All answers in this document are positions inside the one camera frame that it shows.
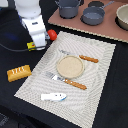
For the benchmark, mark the red tomato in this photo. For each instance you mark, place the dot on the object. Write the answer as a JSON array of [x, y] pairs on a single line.
[[52, 34]]

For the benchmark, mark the white toy fish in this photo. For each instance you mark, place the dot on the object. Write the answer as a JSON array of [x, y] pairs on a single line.
[[53, 96]]

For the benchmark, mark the orange bread loaf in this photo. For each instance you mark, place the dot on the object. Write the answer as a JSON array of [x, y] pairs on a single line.
[[18, 73]]

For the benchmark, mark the yellow box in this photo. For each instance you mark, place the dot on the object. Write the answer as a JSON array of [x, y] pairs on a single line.
[[31, 46]]

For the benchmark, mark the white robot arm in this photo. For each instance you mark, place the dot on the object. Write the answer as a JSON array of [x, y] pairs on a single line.
[[31, 18]]

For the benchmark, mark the beige round plate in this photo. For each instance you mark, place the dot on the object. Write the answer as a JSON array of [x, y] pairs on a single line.
[[70, 67]]

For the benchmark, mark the white striped placemat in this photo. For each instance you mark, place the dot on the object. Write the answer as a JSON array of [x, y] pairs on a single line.
[[80, 106]]

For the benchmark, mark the grey pot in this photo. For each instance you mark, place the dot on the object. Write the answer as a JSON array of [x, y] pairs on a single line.
[[68, 8]]

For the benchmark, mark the grey saucepan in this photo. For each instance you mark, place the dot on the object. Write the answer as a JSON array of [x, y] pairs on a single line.
[[94, 15]]

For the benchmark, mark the brown stove board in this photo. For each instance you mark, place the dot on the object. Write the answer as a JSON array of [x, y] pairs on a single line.
[[108, 28]]

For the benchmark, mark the beige bowl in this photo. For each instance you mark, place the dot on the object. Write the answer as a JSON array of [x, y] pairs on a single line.
[[122, 14]]

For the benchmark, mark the fork with wooden handle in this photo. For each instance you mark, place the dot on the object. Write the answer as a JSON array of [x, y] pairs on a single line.
[[67, 81]]

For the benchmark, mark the knife with wooden handle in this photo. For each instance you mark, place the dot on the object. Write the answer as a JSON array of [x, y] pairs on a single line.
[[81, 56]]

